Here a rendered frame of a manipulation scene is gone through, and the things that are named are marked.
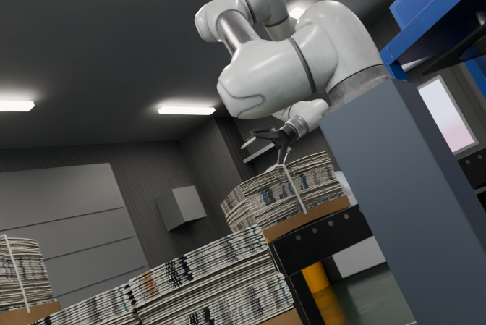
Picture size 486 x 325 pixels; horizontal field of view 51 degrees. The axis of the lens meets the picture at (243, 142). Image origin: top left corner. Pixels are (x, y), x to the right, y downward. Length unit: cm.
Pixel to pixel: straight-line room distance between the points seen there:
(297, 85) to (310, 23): 16
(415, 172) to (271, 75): 39
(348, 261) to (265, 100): 645
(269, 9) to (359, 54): 67
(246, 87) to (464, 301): 66
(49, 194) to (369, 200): 605
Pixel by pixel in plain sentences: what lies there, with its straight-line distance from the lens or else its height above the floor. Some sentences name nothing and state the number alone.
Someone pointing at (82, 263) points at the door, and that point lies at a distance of 688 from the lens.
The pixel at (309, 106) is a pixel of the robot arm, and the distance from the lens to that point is 214.
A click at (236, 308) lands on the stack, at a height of 69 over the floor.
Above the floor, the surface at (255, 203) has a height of 94.
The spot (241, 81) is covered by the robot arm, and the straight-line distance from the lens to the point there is 123.
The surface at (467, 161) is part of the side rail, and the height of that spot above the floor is 78.
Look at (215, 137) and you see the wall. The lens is 877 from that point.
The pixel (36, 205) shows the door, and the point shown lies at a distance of 683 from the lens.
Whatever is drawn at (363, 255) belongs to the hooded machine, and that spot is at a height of 26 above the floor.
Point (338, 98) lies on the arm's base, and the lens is 124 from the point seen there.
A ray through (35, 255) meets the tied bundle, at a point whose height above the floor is 101.
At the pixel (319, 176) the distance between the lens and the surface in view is 192.
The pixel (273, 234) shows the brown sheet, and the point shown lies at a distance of 179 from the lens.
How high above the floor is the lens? 76
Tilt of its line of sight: 13 degrees up
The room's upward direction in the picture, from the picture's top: 24 degrees counter-clockwise
